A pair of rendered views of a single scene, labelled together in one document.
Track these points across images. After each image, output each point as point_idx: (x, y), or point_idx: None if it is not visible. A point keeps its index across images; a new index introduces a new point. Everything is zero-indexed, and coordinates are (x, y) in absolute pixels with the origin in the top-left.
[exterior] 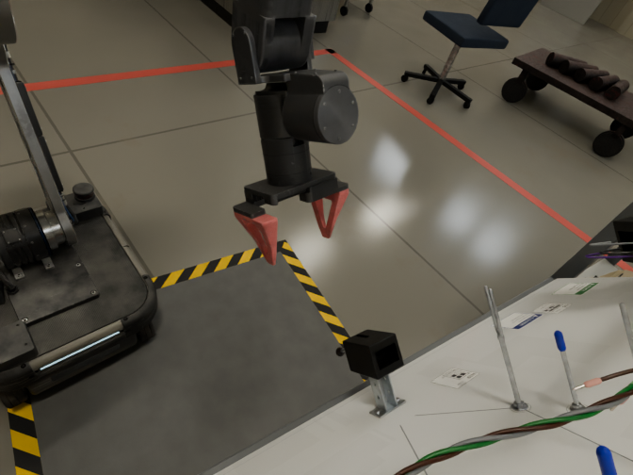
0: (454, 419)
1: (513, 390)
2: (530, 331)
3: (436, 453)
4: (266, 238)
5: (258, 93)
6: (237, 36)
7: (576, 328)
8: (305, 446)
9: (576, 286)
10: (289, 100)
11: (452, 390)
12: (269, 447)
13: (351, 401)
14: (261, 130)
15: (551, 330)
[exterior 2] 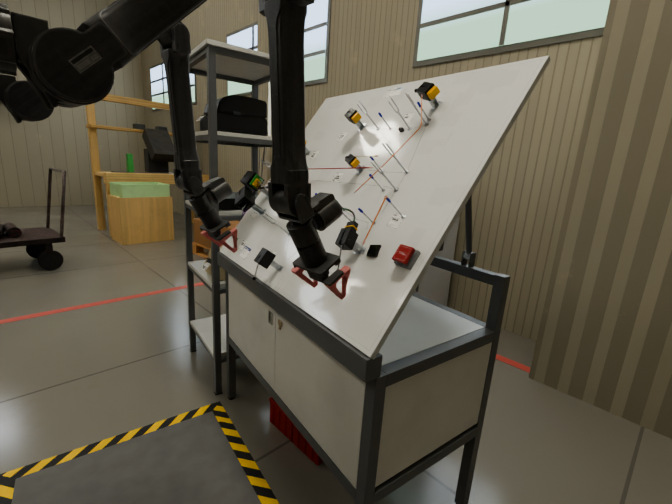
0: (290, 246)
1: (286, 231)
2: (254, 245)
3: None
4: (236, 237)
5: (196, 198)
6: (191, 180)
7: (259, 233)
8: (290, 282)
9: (230, 242)
10: (214, 190)
11: (277, 253)
12: (287, 295)
13: (272, 282)
14: (206, 208)
15: (257, 239)
